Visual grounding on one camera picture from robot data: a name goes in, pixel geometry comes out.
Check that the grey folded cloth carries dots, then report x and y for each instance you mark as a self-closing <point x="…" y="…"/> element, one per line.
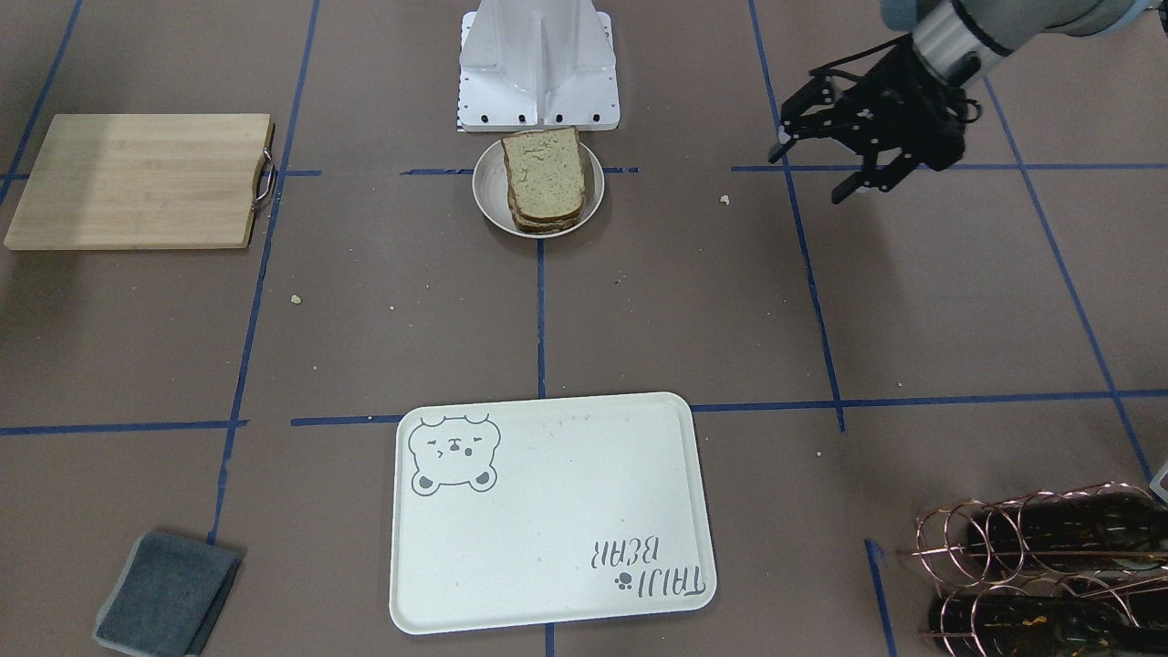
<point x="168" y="598"/>

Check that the cream bear serving tray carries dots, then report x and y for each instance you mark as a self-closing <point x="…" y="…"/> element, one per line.
<point x="546" y="511"/>

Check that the white round plate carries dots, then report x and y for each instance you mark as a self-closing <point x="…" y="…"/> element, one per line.
<point x="489" y="186"/>

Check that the copper wire bottle rack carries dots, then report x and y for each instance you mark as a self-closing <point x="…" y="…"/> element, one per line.
<point x="1074" y="573"/>

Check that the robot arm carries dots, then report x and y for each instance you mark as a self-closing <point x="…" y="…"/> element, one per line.
<point x="962" y="41"/>

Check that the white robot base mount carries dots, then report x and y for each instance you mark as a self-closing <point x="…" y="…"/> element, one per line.
<point x="533" y="65"/>

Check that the wooden cutting board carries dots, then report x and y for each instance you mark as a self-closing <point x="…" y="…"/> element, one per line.
<point x="145" y="182"/>

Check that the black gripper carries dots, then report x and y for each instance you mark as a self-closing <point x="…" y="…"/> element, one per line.
<point x="899" y="99"/>

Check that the bread slice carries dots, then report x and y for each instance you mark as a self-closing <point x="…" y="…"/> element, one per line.
<point x="541" y="226"/>
<point x="545" y="173"/>

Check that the dark green wine bottle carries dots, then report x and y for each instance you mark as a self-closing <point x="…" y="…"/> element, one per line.
<point x="1105" y="532"/>

